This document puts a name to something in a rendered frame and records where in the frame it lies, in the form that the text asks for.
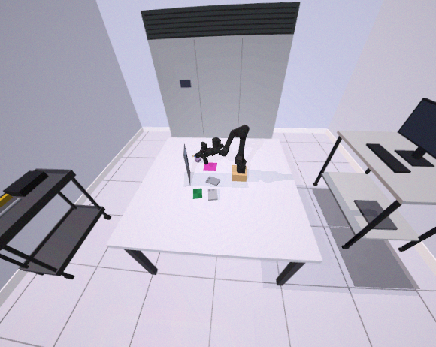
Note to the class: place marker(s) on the grey panel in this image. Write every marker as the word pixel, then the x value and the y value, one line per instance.
pixel 187 173

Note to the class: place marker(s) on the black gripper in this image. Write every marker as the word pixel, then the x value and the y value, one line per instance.
pixel 204 153

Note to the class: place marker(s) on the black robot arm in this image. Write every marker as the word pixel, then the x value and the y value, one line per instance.
pixel 240 132

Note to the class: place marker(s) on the magenta square marking on table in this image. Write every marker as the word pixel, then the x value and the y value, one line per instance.
pixel 210 166

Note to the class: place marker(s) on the flat green rectangular patch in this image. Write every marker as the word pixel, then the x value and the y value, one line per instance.
pixel 197 193

